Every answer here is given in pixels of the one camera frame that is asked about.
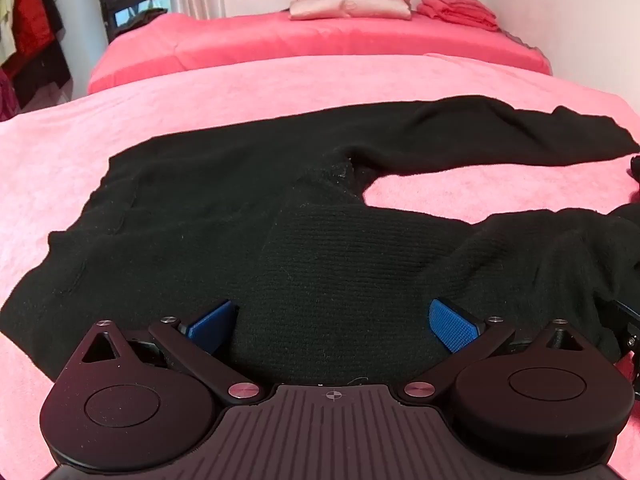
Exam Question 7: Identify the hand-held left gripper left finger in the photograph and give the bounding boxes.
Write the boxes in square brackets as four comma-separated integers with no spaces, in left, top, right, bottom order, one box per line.
[75,299,264,404]

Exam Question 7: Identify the pink blanket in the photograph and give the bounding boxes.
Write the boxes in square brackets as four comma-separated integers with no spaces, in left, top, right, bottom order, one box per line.
[0,52,640,480]

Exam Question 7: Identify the folded red blanket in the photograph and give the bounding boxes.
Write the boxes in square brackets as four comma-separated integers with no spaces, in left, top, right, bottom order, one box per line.
[415,0,501,32]

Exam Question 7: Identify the black hanging garment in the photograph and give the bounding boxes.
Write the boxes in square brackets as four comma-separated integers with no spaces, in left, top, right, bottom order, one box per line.
[27,0,72,88]

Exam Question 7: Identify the dark cloth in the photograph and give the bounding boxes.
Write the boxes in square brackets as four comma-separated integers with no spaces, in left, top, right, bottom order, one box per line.
[116,8,169,37]

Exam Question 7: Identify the black pants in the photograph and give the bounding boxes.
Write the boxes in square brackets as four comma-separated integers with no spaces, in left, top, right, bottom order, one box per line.
[0,94,640,386]

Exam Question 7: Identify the pale yellow hanging garment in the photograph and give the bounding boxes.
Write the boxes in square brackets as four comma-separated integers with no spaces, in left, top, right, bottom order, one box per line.
[0,0,19,65]

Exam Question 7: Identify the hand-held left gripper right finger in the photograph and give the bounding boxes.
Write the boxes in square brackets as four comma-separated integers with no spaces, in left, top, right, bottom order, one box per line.
[403,298,599,404]

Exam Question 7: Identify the red bed sheet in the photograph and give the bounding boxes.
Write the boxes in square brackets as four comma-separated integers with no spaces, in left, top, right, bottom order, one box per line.
[87,10,552,95]

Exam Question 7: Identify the red hanging jacket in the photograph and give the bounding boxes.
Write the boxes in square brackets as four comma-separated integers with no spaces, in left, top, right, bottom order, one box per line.
[12,0,54,65]

